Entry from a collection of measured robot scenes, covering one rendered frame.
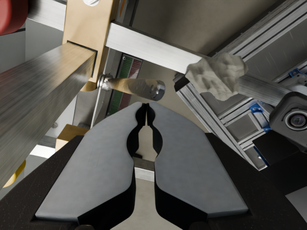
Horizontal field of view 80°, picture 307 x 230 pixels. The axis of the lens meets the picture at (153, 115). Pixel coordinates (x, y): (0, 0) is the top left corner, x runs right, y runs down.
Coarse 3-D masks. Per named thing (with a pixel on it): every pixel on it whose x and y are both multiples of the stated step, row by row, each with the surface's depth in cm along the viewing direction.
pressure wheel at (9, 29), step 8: (0, 0) 17; (8, 0) 18; (16, 0) 18; (24, 0) 20; (0, 8) 18; (8, 8) 18; (16, 8) 19; (24, 8) 20; (0, 16) 18; (8, 16) 18; (16, 16) 19; (24, 16) 20; (0, 24) 18; (8, 24) 19; (16, 24) 20; (0, 32) 19; (8, 32) 20
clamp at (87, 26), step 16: (80, 0) 21; (112, 0) 21; (80, 16) 21; (96, 16) 21; (112, 16) 23; (64, 32) 22; (80, 32) 22; (96, 32) 22; (96, 48) 23; (96, 64) 24; (96, 80) 26
